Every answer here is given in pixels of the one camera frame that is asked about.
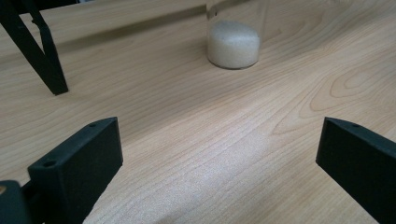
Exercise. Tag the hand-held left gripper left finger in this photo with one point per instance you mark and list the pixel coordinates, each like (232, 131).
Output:
(77, 168)

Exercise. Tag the glass shaker with metal lid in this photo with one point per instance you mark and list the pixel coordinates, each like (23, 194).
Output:
(233, 46)

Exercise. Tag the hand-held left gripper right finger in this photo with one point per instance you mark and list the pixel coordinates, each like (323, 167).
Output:
(361, 165)

